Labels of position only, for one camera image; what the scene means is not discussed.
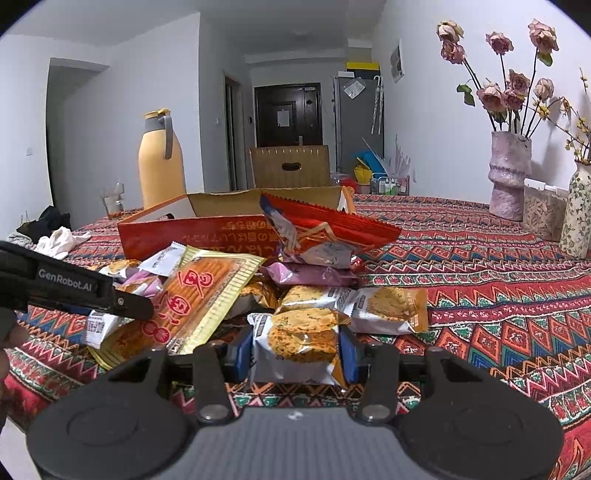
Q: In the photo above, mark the red cardboard snack box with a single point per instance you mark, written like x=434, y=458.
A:
x=184, y=230

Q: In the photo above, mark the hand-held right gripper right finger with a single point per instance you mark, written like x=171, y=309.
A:
x=347, y=357

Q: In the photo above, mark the orange white oat crisp packet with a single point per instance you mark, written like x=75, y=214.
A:
x=295, y=341

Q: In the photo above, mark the wall poster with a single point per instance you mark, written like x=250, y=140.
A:
x=397, y=62

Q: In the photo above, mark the dried pink rose bouquet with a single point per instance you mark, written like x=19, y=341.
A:
x=494, y=97

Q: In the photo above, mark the yellow biscuit packet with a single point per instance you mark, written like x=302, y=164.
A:
x=198, y=295

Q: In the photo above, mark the red round item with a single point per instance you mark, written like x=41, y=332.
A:
x=348, y=184

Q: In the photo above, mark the yellow flower branches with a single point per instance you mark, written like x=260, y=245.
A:
x=575, y=134

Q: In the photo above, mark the clear plastic bag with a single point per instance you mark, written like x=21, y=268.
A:
x=354, y=88

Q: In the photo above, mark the blue plastic item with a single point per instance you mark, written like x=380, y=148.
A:
x=369, y=161

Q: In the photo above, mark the drinking glass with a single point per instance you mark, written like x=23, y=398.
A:
x=113, y=203

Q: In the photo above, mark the floral patterned vase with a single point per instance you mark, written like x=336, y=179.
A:
x=579, y=212

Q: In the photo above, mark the pink snack packet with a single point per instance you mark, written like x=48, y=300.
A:
x=314, y=276
x=147, y=284

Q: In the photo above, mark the dark entrance door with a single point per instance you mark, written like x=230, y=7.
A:
x=307, y=115

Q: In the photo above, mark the white cloth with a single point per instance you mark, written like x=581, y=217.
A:
x=57, y=242

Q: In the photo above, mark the white folded umbrella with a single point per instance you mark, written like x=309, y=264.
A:
x=378, y=106

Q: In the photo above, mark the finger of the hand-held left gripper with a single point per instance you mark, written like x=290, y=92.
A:
x=136, y=307

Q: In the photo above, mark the clear plastic food container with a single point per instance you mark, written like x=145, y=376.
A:
x=542, y=212

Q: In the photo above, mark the orange thermos jug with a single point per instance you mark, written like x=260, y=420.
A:
x=161, y=161

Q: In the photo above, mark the large red snack bag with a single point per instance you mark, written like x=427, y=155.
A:
x=332, y=226

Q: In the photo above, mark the pile of crisp packets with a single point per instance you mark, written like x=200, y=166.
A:
x=388, y=307

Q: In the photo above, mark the grey refrigerator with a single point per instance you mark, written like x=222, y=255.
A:
x=360, y=124

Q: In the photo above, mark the dark cloth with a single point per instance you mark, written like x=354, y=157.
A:
x=46, y=221

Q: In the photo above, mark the yellow and black box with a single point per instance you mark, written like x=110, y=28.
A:
x=362, y=67

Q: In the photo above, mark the paper notice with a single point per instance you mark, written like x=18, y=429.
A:
x=283, y=116

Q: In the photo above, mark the pink ceramic vase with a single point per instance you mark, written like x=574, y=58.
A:
x=508, y=175

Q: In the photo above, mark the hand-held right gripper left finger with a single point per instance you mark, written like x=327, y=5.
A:
x=241, y=355

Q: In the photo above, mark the yellow bag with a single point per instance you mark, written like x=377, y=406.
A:
x=362, y=174

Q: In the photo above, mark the purple dried grass bunch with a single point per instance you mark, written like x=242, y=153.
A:
x=399, y=159

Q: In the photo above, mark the person's left hand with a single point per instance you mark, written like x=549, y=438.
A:
x=14, y=334

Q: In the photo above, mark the grey cloth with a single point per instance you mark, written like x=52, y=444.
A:
x=21, y=241

